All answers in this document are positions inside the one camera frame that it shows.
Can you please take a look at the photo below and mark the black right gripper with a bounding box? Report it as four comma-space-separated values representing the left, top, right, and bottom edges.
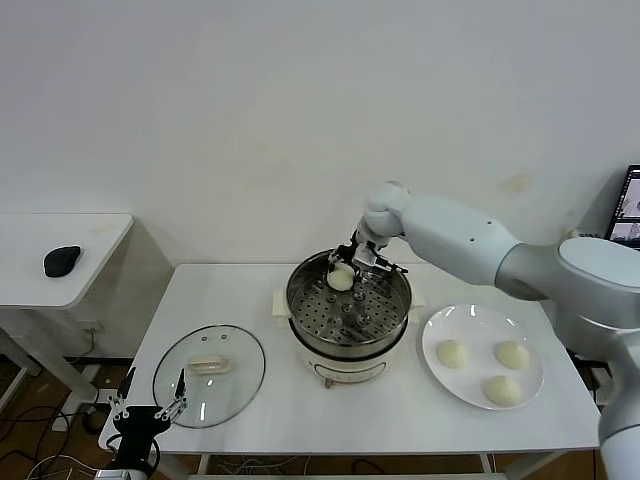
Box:
326, 228, 369, 283

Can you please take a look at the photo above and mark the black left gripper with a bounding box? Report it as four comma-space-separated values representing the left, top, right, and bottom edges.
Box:
106, 367, 190, 469

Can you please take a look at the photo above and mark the white steamed baozi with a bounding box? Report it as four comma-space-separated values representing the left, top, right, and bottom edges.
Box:
494, 340, 531, 371
327, 265, 356, 292
435, 339, 470, 370
480, 375, 525, 407

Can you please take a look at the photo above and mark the round glass pot lid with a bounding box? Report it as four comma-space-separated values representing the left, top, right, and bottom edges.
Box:
152, 324, 266, 430

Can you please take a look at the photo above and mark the stainless steel steamer basket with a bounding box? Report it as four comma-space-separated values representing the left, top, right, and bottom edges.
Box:
285, 248, 414, 359

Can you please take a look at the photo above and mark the cream electric cooker pot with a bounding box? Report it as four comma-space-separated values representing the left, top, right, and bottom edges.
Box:
271, 288, 427, 391

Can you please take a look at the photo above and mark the white side table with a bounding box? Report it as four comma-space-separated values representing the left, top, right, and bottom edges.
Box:
0, 213, 176, 434

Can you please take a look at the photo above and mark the black computer mouse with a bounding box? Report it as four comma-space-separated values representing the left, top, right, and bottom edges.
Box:
43, 244, 82, 279

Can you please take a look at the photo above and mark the round white plate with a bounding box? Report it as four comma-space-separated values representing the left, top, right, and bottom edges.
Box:
421, 303, 545, 412

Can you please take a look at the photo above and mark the white table underframe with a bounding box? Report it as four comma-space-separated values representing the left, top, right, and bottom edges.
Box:
144, 452, 574, 480

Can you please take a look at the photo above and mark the open black laptop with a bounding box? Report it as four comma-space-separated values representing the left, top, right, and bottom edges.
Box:
604, 163, 640, 247

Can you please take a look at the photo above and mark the white cable bundle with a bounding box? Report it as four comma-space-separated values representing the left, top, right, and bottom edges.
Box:
217, 455, 306, 479

